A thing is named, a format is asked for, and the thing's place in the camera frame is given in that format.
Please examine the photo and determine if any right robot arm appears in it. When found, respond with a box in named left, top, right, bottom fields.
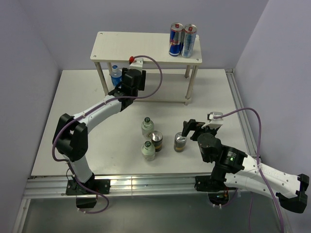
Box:
left=182, top=119, right=309, bottom=214

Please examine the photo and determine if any black coffee can left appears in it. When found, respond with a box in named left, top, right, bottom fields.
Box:
left=150, top=131, right=163, bottom=152

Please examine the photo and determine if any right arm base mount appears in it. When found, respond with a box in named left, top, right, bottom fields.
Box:
left=194, top=175, right=240, bottom=210

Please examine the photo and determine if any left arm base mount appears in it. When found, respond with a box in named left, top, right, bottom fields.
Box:
left=65, top=179, right=110, bottom=209

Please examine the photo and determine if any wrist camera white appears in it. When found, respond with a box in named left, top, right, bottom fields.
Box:
left=201, top=112, right=224, bottom=129
left=129, top=56, right=143, bottom=72

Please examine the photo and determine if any silver Red Bull can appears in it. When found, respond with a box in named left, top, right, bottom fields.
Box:
left=180, top=24, right=197, bottom=58

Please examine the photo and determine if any white two-tier shelf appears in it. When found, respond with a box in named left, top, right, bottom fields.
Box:
left=90, top=32, right=202, bottom=105

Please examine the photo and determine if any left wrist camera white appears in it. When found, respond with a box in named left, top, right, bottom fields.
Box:
left=129, top=56, right=143, bottom=72

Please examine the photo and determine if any purple cable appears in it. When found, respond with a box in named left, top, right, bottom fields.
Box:
left=211, top=107, right=285, bottom=233
left=52, top=55, right=163, bottom=214

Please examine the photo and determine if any aluminium front rail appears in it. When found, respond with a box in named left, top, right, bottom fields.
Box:
left=14, top=175, right=240, bottom=233

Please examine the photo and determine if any grey coffee can right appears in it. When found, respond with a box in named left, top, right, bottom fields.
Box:
left=173, top=132, right=187, bottom=152

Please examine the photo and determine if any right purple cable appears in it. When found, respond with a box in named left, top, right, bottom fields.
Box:
left=211, top=107, right=285, bottom=233

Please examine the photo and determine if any green cap glass bottle far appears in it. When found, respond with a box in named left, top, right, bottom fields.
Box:
left=141, top=117, right=154, bottom=138

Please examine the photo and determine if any green cap glass bottle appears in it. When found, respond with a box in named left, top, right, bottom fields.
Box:
left=141, top=117, right=154, bottom=138
left=141, top=141, right=156, bottom=161

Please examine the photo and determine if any green cap glass bottle near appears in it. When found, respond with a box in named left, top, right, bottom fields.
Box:
left=141, top=141, right=156, bottom=161

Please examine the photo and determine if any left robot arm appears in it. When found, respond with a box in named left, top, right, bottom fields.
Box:
left=52, top=68, right=146, bottom=194

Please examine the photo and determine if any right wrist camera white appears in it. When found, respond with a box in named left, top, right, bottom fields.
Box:
left=201, top=112, right=224, bottom=129

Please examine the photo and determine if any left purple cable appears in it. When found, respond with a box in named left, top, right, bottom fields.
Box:
left=52, top=55, right=163, bottom=214

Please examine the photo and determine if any blue Red Bull can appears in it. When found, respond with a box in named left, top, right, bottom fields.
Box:
left=169, top=23, right=184, bottom=56

